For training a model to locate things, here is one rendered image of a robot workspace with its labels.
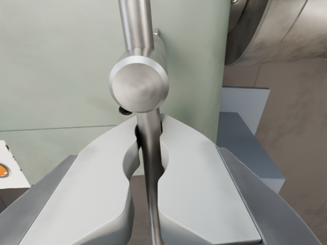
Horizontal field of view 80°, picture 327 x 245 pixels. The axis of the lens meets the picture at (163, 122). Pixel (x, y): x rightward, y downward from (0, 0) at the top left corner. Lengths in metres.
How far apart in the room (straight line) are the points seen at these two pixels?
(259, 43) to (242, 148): 0.41
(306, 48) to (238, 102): 0.53
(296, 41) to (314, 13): 0.03
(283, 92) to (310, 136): 0.56
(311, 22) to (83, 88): 0.24
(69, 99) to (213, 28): 0.15
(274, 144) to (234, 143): 1.46
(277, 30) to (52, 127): 0.26
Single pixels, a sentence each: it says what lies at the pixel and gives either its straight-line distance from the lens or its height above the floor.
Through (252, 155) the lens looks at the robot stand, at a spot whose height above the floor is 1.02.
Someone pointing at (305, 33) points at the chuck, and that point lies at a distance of 0.28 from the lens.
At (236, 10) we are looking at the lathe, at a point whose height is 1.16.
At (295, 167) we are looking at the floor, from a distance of 2.39.
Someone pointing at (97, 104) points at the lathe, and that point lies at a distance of 0.21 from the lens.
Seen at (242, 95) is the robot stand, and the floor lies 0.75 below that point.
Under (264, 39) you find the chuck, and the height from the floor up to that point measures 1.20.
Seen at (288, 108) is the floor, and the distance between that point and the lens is 1.92.
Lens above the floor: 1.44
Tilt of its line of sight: 59 degrees down
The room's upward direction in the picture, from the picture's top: 179 degrees clockwise
